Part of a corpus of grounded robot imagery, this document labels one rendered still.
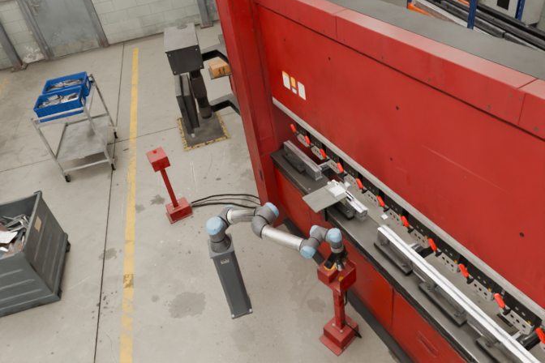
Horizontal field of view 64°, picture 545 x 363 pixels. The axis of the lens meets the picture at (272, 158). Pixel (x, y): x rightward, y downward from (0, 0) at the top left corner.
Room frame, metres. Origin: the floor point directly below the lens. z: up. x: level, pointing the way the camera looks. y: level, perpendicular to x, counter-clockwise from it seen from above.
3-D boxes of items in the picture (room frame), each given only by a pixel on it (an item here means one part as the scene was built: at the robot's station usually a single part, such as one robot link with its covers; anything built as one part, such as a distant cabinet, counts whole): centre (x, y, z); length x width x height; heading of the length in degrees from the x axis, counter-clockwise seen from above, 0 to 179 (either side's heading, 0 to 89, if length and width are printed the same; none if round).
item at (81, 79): (5.07, 2.34, 0.92); 0.50 x 0.36 x 0.18; 98
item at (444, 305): (1.34, -0.78, 0.89); 0.30 x 0.05 x 0.03; 22
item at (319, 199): (2.23, -0.31, 1.00); 0.26 x 0.18 x 0.01; 112
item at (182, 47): (3.26, 0.52, 1.53); 0.51 x 0.25 x 0.85; 6
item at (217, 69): (4.61, 0.41, 1.04); 0.30 x 0.26 x 0.12; 8
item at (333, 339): (1.76, -0.25, 0.06); 0.25 x 0.20 x 0.12; 126
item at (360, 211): (2.24, -0.47, 0.92); 0.39 x 0.06 x 0.10; 22
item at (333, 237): (1.72, -0.28, 1.14); 0.09 x 0.08 x 0.11; 51
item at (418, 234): (1.57, -0.74, 1.26); 0.15 x 0.09 x 0.17; 22
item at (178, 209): (3.44, 1.08, 0.41); 0.25 x 0.20 x 0.83; 112
